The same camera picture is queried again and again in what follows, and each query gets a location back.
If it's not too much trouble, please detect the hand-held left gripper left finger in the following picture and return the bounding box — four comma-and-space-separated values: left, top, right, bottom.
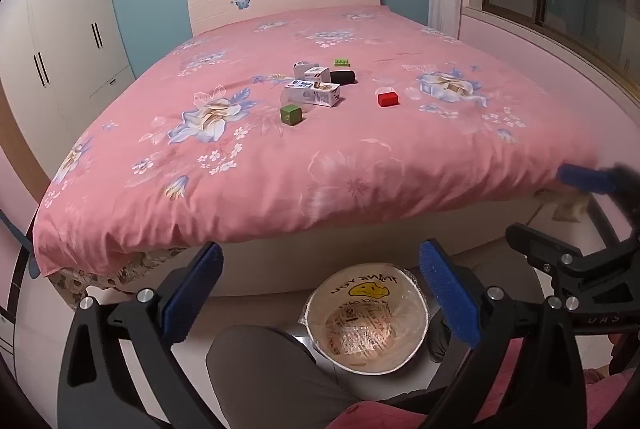
56, 240, 236, 429

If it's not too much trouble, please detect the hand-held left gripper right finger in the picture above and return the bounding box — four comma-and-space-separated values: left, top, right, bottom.
415, 238, 588, 429

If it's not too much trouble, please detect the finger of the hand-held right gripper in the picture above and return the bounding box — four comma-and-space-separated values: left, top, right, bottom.
505, 223, 640, 310
557, 162, 640, 210

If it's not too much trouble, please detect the clear printed plastic bag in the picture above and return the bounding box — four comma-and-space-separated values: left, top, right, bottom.
298, 263, 432, 372

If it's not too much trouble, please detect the white trash bin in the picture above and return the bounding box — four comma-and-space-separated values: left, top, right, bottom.
300, 264, 431, 373

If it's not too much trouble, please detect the long white box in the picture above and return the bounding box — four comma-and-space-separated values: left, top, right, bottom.
284, 80, 342, 108

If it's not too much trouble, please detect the floral bed sheet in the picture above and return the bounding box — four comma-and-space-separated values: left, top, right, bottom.
47, 189, 591, 307

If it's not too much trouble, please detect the pink fleece garment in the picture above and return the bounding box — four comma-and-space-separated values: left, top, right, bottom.
345, 344, 640, 429

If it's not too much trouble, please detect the person's left leg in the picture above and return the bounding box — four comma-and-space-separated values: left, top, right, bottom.
205, 325, 366, 429

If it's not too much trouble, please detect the white bed base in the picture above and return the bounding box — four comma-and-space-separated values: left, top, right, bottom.
175, 196, 591, 300

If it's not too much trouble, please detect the pink floral bed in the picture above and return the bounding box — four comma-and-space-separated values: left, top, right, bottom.
32, 4, 601, 280

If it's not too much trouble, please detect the white wardrobe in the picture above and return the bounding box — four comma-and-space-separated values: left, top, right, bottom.
0, 0, 137, 190

